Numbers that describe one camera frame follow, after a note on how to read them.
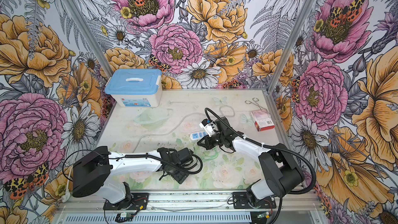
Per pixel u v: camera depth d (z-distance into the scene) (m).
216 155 0.89
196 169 0.67
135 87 1.01
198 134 0.94
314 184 0.41
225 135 0.70
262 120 1.00
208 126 0.79
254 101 1.15
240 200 0.73
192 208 0.74
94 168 0.48
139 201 0.75
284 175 0.44
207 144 0.76
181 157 0.66
